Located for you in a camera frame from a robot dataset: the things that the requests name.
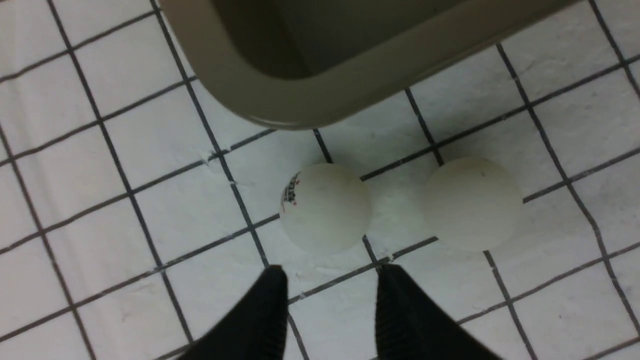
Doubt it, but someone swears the white black-grid tablecloth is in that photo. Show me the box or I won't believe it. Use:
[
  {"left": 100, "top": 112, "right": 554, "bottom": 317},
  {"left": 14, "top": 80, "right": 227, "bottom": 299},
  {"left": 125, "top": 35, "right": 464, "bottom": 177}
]
[{"left": 0, "top": 0, "right": 639, "bottom": 360}]

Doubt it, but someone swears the white ping-pong ball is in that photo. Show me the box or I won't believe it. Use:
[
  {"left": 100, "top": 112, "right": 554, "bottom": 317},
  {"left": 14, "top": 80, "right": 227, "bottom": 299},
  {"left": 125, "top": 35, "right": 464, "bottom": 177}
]
[{"left": 279, "top": 162, "right": 373, "bottom": 256}]

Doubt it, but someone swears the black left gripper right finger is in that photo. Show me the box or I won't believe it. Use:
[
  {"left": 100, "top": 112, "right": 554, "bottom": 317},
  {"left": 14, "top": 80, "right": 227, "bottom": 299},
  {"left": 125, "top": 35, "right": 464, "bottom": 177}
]
[{"left": 375, "top": 264, "right": 500, "bottom": 360}]

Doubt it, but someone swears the white ping-pong ball plain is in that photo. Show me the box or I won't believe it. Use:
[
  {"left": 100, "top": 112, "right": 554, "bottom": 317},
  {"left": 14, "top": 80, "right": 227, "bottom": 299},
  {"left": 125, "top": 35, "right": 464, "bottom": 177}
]
[{"left": 423, "top": 157, "right": 523, "bottom": 253}]

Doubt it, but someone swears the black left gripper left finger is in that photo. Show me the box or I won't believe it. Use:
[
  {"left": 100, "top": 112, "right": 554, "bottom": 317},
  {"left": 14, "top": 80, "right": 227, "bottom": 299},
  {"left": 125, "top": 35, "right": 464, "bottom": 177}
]
[{"left": 179, "top": 265, "right": 290, "bottom": 360}]

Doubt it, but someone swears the olive plastic storage bin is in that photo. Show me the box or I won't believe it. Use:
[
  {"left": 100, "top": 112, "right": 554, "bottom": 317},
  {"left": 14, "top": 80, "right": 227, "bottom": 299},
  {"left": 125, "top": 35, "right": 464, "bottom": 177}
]
[{"left": 159, "top": 0, "right": 573, "bottom": 130}]

